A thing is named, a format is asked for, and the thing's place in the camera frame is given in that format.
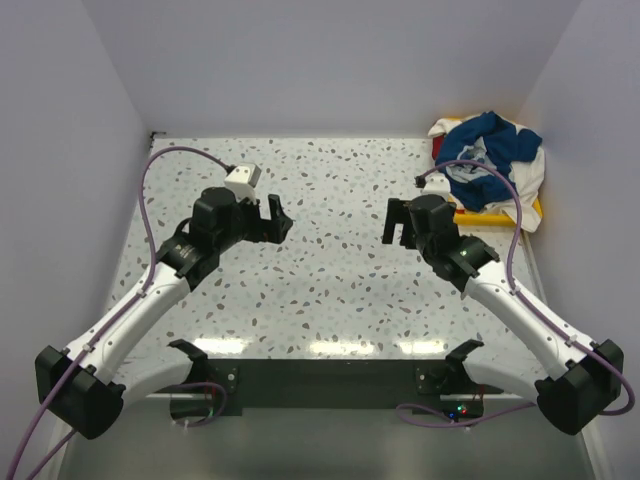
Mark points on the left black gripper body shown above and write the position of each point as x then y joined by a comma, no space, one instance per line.
247,226

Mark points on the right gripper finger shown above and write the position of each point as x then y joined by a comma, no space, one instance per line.
397,213
407,239

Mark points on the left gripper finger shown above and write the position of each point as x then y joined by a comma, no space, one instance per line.
275,208
280,228

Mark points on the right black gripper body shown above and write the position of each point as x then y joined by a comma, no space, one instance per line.
421,245

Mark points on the blue mickey t shirt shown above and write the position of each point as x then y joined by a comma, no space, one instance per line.
485,160

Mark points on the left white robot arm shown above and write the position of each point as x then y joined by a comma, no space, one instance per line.
77,383

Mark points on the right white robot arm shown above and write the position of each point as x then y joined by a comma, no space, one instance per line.
580,377

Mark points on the yellow plastic tray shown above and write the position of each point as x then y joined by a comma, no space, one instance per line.
480,217

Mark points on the cream white t shirt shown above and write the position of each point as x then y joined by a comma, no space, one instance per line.
525,190

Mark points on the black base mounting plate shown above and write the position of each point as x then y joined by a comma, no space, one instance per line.
232,386

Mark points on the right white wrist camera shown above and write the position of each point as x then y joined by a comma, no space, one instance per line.
434,184

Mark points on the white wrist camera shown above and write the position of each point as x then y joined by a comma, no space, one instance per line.
242,181
434,184

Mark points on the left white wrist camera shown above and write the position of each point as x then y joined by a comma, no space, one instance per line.
242,181

